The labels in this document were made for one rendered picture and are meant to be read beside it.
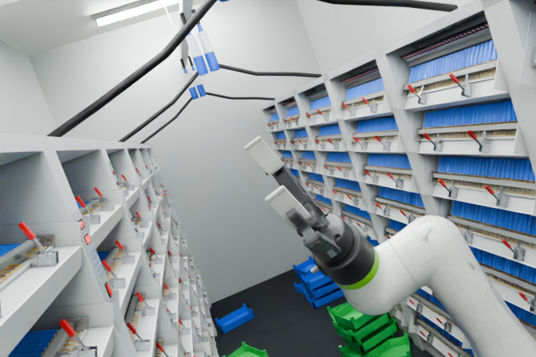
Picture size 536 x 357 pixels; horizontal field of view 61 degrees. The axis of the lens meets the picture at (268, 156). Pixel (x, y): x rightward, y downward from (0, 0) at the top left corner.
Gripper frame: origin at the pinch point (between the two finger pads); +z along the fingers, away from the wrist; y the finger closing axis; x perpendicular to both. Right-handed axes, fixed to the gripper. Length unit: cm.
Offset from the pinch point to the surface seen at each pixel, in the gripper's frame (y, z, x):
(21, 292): 0.3, 8.4, -38.8
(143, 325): 48, -53, -72
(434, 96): 80, -73, 49
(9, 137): 25.0, 20.7, -34.1
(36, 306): -0.9, 5.6, -38.7
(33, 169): 36, 11, -43
